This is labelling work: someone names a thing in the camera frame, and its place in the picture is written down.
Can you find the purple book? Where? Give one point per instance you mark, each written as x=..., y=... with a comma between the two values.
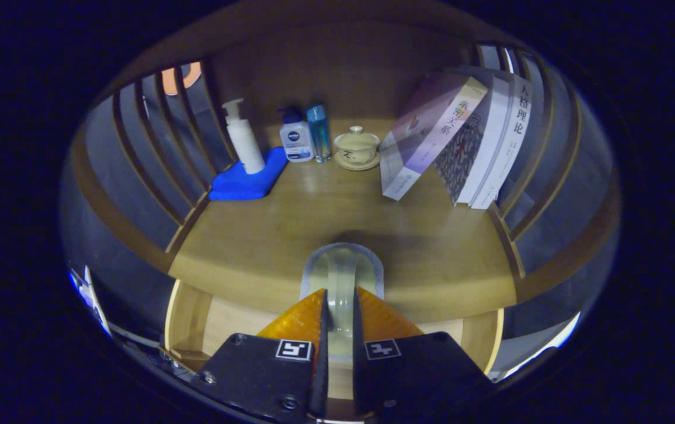
x=425, y=135

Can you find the teal slim bottle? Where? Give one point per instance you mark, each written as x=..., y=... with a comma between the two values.
x=319, y=135

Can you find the wooden cabinet with slatted shelf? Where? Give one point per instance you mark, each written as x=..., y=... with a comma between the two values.
x=343, y=65

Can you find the wooden drawer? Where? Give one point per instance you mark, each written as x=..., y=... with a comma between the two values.
x=225, y=318

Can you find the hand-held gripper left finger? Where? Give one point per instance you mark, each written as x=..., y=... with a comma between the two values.
x=319, y=353

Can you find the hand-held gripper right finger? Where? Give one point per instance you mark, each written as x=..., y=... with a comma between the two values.
x=359, y=353

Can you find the white and blue device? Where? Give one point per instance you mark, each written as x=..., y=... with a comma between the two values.
x=87, y=294

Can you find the white lotion bottle blue cap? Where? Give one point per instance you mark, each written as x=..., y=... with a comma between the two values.
x=296, y=141

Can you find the dark patterned book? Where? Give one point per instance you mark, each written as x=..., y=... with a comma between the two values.
x=461, y=159

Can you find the wooden countertop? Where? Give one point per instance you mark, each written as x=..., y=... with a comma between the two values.
x=290, y=235

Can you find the white book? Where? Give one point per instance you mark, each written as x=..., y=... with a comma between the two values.
x=511, y=141

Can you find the blue folded cloth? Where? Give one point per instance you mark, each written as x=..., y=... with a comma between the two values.
x=243, y=185

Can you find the cream lidded tea cup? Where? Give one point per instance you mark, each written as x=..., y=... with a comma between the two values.
x=356, y=150

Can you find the white pump bottle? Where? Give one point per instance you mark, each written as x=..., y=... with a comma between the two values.
x=246, y=144

